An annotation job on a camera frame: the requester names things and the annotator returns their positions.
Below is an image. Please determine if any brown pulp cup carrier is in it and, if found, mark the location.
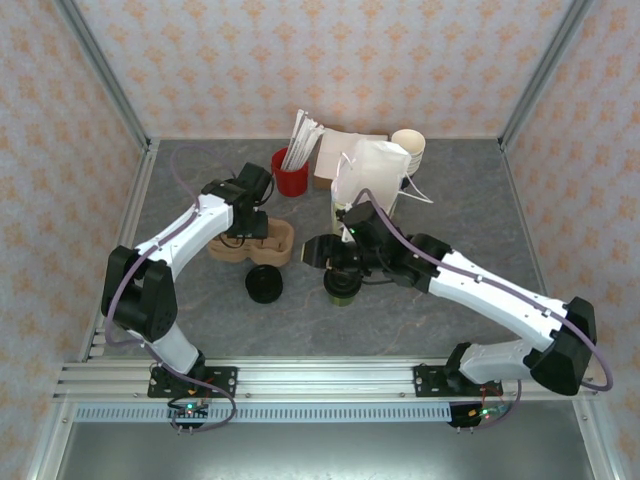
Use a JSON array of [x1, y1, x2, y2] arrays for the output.
[[209, 244, 291, 267], [207, 218, 297, 257], [208, 239, 294, 262]]

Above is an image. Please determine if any printed paper carry bag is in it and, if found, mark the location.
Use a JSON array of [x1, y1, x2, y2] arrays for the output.
[[329, 138, 435, 246]]

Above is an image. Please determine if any red plastic cup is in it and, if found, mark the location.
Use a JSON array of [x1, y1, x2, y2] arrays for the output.
[[270, 146, 310, 197]]

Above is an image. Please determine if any paper-wrapped straw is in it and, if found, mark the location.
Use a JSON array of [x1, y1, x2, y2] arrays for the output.
[[281, 108, 307, 170], [285, 115, 314, 170], [289, 119, 321, 170], [294, 124, 327, 169]]

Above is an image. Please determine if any white paper napkin stack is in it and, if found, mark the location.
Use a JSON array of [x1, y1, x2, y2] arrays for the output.
[[314, 127, 374, 182]]

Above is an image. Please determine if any small circuit board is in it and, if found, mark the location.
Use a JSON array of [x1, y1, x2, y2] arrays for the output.
[[167, 402, 210, 420], [447, 399, 507, 430]]

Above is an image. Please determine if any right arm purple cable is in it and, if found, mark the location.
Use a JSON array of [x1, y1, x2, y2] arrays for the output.
[[344, 187, 614, 394]]

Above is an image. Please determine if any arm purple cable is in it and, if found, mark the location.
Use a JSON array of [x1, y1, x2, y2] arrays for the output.
[[102, 144, 241, 381], [344, 187, 614, 394]]

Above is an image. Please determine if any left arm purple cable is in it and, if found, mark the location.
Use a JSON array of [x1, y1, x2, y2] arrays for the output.
[[102, 144, 241, 381]]

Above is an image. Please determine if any aluminium frame rail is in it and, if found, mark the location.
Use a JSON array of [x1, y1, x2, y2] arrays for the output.
[[79, 138, 161, 364], [498, 137, 621, 480]]

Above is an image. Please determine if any wide aluminium base rail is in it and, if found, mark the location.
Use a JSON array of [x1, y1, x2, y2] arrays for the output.
[[52, 355, 594, 404]]

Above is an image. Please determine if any slotted grey cable duct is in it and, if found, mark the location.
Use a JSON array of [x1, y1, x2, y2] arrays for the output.
[[74, 403, 454, 425]]

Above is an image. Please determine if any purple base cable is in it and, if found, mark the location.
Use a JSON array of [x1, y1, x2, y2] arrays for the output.
[[452, 387, 522, 432], [168, 388, 240, 435]]

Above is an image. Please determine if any aluminium frame post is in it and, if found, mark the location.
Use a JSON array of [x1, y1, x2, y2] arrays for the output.
[[498, 0, 597, 151], [52, 0, 154, 154]]

